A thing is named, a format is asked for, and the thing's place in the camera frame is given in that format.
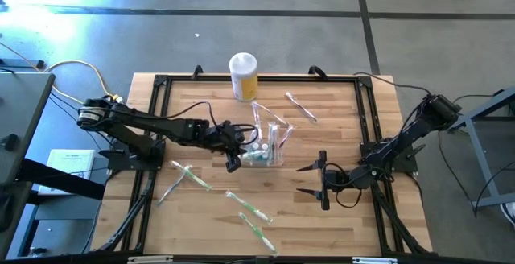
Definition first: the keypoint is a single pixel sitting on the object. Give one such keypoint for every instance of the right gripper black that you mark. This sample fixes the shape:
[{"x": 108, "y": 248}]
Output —
[{"x": 338, "y": 179}]

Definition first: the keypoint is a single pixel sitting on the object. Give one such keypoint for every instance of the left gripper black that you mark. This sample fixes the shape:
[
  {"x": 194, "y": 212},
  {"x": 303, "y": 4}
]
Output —
[{"x": 225, "y": 139}]

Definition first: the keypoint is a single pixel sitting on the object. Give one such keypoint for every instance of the purple toothbrush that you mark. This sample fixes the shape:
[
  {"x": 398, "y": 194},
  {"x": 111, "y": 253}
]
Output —
[
  {"x": 277, "y": 118},
  {"x": 301, "y": 107},
  {"x": 285, "y": 141},
  {"x": 290, "y": 131},
  {"x": 256, "y": 113},
  {"x": 278, "y": 139}
]

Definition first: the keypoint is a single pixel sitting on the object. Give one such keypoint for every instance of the orange toothbrush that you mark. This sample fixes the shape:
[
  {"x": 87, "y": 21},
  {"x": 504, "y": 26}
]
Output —
[{"x": 275, "y": 131}]

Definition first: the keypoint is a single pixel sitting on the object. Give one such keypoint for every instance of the grey toothbrush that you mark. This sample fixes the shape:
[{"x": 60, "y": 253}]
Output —
[{"x": 169, "y": 191}]

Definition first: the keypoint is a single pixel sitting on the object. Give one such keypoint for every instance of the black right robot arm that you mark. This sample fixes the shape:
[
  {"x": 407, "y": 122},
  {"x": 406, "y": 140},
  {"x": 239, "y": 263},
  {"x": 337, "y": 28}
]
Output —
[{"x": 406, "y": 135}]

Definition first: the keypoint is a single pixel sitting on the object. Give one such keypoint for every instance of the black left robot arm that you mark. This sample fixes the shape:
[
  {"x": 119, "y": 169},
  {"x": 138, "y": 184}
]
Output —
[{"x": 161, "y": 125}]

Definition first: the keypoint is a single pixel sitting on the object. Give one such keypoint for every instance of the clear plastic bag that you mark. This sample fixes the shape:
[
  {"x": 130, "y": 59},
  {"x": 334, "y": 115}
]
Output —
[{"x": 279, "y": 161}]

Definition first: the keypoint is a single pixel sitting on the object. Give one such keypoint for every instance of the white yellow wipes canister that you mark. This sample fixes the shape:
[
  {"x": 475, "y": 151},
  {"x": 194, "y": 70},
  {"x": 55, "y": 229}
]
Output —
[{"x": 243, "y": 79}]

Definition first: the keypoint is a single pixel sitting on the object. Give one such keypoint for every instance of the black clamp lever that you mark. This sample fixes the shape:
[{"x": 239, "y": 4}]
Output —
[{"x": 418, "y": 150}]

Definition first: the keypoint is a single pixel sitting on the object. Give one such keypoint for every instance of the white booklet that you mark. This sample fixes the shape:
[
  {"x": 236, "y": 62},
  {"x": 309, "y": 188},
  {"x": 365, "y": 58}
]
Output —
[{"x": 68, "y": 161}]

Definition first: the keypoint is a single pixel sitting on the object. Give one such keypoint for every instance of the black desk crossbar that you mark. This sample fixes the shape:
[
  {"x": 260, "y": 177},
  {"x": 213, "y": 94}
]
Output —
[{"x": 60, "y": 179}]

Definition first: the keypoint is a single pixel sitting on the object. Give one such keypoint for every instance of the person's shoe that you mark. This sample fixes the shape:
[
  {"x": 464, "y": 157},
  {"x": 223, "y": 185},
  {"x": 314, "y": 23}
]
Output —
[{"x": 509, "y": 213}]

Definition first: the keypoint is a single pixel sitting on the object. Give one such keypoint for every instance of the dark grey office desk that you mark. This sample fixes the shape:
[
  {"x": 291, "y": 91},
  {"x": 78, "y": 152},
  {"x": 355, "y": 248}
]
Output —
[{"x": 24, "y": 107}]

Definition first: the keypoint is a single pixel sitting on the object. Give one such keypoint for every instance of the black computer mouse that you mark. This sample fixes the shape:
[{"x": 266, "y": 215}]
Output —
[{"x": 10, "y": 141}]

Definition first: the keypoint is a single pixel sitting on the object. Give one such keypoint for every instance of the black flat bar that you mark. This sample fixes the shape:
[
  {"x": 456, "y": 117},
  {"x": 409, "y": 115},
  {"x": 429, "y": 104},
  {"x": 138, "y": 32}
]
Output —
[{"x": 24, "y": 63}]

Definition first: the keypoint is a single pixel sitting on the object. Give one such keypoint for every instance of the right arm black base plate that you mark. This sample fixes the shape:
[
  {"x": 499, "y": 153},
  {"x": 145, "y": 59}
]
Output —
[{"x": 406, "y": 165}]

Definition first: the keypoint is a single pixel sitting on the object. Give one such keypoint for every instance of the white frame bracket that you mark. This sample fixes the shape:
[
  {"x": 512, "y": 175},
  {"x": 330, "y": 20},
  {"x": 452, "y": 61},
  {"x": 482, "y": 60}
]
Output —
[
  {"x": 149, "y": 259},
  {"x": 374, "y": 260}
]

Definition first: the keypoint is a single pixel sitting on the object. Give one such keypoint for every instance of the black aluminium table frame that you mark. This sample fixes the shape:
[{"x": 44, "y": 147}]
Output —
[{"x": 301, "y": 78}]

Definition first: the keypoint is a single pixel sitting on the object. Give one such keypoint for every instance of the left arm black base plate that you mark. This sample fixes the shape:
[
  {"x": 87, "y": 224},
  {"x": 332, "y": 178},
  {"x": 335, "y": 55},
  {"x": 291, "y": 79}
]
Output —
[{"x": 120, "y": 163}]

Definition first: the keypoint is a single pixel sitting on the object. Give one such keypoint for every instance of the blue-grey metal table frame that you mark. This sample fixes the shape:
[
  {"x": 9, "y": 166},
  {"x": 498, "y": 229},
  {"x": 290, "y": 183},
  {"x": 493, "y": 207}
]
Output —
[{"x": 484, "y": 163}]

